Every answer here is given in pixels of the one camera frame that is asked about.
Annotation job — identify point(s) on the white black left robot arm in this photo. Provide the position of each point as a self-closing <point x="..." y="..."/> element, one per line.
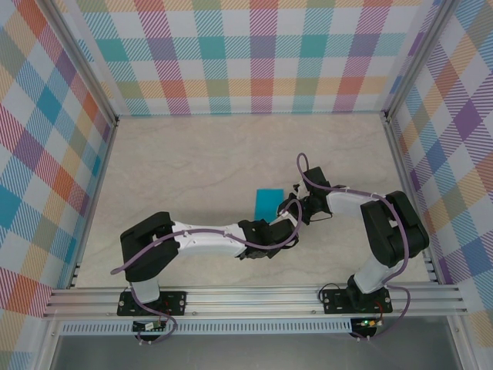
<point x="208" y="246"/>

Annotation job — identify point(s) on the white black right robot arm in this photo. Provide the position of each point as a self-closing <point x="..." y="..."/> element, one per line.
<point x="346" y="208"/>

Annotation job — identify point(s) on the grey metal panel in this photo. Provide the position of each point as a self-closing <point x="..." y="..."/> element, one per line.
<point x="250" y="352"/>

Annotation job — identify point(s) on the small circuit board green light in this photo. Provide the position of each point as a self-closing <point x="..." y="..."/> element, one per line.
<point x="366" y="323"/>

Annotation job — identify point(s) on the aluminium mounting rail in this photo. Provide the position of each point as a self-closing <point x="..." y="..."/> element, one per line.
<point x="250" y="302"/>

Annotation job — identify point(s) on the aluminium side rail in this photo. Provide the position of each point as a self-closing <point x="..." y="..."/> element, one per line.
<point x="93" y="204"/>
<point x="400" y="162"/>

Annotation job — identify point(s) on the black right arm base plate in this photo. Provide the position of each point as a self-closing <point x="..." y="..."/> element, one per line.
<point x="332" y="304"/>

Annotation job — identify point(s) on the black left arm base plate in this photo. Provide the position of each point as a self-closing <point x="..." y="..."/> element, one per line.
<point x="177" y="302"/>

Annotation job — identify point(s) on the aluminium frame post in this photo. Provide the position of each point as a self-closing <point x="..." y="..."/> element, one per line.
<point x="80" y="58"/>
<point x="418" y="58"/>

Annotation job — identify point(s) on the aluminium frame leg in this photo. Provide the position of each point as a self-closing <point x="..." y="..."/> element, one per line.
<point x="460" y="343"/>
<point x="50" y="343"/>

